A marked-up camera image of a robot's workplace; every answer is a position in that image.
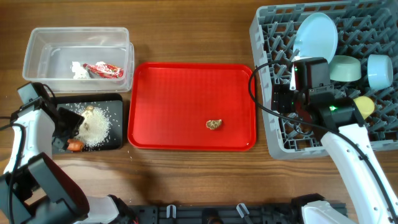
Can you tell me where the clear plastic bin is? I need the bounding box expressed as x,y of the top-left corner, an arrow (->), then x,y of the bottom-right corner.
22,27 -> 134,93

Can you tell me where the red snack wrapper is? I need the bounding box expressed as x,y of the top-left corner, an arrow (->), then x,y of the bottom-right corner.
83,62 -> 124,78

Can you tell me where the red serving tray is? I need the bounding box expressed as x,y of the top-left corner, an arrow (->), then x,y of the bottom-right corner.
127,62 -> 257,151

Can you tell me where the rice and nuts food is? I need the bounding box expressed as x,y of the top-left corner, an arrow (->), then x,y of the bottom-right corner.
74,105 -> 112,150

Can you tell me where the green bowl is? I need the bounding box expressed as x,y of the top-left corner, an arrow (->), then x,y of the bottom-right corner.
329,55 -> 361,82

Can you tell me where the orange carrot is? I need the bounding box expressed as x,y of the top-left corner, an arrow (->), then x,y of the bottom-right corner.
67,139 -> 84,152

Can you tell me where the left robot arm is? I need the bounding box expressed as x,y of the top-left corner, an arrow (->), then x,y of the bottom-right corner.
1,82 -> 139,223

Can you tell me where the light blue plate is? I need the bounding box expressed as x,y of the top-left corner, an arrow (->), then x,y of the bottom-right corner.
289,12 -> 339,91

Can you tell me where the brown food scrap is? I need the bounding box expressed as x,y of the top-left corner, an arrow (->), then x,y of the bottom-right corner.
206,119 -> 223,130

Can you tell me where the light blue bowl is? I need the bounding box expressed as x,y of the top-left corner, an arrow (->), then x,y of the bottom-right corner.
367,54 -> 393,91

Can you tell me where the black waste tray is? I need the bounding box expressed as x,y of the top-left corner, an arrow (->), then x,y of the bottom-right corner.
52,93 -> 124,154

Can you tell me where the grey dishwasher rack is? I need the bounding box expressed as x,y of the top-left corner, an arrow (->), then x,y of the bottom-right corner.
249,1 -> 397,160

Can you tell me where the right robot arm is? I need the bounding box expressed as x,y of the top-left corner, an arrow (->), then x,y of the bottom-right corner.
271,57 -> 397,223

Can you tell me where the white tissue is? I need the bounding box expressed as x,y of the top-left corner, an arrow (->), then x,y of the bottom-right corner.
72,62 -> 90,79

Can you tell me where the yellow plastic cup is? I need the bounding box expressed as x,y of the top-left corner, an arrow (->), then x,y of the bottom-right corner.
354,96 -> 375,119

